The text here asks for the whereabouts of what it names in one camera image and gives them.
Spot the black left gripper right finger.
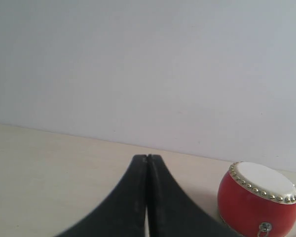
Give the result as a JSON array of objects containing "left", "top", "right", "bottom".
[{"left": 146, "top": 155, "right": 238, "bottom": 237}]

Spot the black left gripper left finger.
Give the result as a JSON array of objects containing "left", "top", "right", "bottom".
[{"left": 58, "top": 155, "right": 148, "bottom": 237}]

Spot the small red drum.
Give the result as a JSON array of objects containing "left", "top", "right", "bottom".
[{"left": 217, "top": 161, "right": 296, "bottom": 237}]

